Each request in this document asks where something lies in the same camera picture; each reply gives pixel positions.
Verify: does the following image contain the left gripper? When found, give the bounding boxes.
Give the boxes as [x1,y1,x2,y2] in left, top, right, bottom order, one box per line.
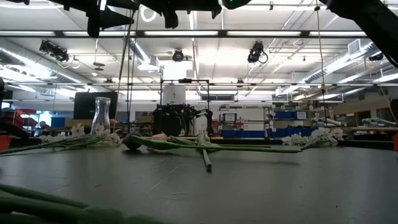
[51,0,134,38]

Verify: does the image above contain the white flower bunch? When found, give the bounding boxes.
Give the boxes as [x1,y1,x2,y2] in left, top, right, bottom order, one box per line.
[281,126,345,151]
[0,123,123,156]

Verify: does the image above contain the dark tulip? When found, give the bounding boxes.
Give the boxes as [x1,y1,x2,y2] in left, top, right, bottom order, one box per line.
[122,133,303,154]

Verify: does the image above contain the pink tulip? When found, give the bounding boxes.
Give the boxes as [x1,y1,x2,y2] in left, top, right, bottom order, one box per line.
[195,132,218,171]

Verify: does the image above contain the clear glass vase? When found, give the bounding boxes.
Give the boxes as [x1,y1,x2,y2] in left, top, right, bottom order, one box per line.
[90,96,112,136]

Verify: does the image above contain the white cylinder tank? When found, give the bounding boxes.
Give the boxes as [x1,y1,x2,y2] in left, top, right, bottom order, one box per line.
[162,85,187,106]

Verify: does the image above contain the black monitor screen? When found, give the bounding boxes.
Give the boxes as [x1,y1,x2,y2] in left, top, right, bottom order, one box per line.
[73,91,118,120]

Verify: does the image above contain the black background robot station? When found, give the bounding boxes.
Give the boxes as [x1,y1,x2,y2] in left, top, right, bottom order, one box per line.
[152,78,215,137]

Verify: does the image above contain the white sign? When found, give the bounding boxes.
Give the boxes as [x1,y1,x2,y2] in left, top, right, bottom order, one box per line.
[221,112,238,123]

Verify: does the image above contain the red storage bins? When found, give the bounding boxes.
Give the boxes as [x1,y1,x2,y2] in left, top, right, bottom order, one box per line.
[0,107,38,128]

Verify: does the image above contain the row of blue bins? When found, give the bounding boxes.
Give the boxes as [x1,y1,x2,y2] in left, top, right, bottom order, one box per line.
[220,128,315,139]

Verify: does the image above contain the blue shelf bin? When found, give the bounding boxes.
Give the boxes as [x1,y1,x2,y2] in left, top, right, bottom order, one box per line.
[274,111,308,120]

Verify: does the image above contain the wooden workbench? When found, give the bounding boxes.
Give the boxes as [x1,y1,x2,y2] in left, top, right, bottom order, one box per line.
[326,126,398,133]

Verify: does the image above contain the white cable ring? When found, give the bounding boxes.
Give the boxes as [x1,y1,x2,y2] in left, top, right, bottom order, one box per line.
[139,4,158,23]

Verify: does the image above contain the overhead light bar frame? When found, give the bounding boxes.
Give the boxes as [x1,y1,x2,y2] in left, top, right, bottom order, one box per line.
[0,29,398,39]

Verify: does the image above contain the hanging rope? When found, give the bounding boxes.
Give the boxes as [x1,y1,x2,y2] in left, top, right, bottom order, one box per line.
[313,0,329,131]

